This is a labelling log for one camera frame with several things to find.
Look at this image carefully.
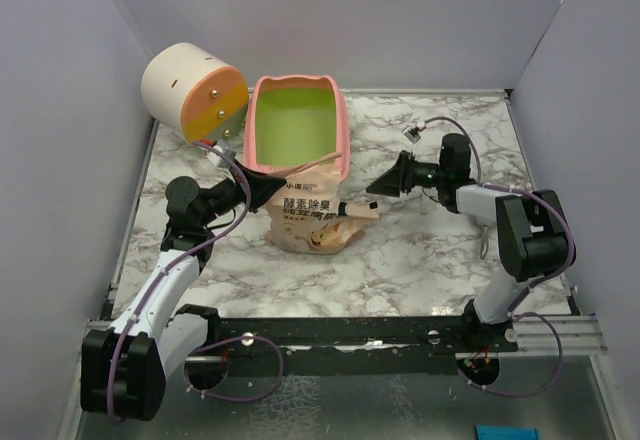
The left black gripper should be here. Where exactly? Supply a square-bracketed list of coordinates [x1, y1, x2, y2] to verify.
[198, 157, 286, 226]

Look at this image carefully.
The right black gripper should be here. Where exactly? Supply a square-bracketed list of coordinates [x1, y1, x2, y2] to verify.
[367, 151, 447, 198]

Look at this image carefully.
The beige cat litter bag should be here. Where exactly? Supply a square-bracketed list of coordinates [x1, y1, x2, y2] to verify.
[264, 152, 379, 255]

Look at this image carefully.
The clear plastic litter scoop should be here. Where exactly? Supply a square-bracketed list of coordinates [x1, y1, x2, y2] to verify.
[419, 188, 491, 261]

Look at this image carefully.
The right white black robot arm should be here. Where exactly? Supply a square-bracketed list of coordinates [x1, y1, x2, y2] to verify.
[366, 133, 576, 351]

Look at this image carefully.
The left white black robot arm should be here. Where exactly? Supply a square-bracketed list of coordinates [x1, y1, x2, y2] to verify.
[80, 161, 286, 422]

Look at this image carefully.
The pink green litter box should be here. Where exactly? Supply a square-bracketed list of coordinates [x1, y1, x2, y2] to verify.
[243, 74, 351, 179]

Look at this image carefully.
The cream orange cylindrical container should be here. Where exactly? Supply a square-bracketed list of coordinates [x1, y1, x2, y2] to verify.
[141, 42, 249, 144]

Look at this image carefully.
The blue object at bottom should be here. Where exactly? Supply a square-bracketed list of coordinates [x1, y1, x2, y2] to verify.
[475, 425, 540, 440]

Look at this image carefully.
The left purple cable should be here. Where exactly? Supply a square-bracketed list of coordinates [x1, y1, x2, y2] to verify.
[107, 139, 251, 424]

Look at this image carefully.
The purple cable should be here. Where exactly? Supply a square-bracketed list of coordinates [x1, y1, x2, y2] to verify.
[107, 139, 251, 424]
[417, 116, 574, 399]

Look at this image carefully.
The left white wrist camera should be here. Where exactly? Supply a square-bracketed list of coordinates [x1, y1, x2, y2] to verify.
[206, 144, 236, 169]

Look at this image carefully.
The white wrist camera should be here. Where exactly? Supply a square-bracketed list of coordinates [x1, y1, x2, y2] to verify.
[403, 126, 421, 144]
[206, 144, 236, 169]

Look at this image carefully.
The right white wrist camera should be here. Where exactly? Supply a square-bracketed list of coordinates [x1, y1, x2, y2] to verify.
[403, 126, 421, 144]

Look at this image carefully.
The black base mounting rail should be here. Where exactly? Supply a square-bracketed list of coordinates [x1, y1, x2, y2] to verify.
[182, 302, 521, 376]

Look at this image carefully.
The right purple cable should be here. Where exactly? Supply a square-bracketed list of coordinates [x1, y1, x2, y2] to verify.
[417, 116, 574, 399]

